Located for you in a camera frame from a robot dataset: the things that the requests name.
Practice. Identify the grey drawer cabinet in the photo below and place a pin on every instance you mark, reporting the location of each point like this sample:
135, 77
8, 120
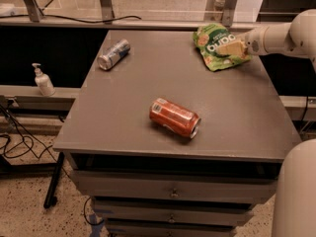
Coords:
166, 148

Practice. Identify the red soda can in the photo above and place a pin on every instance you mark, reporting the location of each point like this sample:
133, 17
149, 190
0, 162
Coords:
174, 117

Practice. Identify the white pump sanitizer bottle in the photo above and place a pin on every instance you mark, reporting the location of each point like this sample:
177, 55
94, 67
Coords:
43, 81

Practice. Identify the black stand leg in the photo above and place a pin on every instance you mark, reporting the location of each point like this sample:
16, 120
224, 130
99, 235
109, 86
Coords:
51, 199

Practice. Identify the metal window frame rail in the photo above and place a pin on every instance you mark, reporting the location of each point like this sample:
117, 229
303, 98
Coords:
138, 14

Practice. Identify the silver blue drink can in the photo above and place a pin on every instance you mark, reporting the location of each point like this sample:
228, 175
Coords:
110, 57

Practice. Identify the green rice chip bag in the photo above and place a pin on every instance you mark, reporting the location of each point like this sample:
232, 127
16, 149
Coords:
208, 38

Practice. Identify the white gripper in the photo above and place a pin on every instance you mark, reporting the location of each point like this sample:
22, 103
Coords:
256, 42

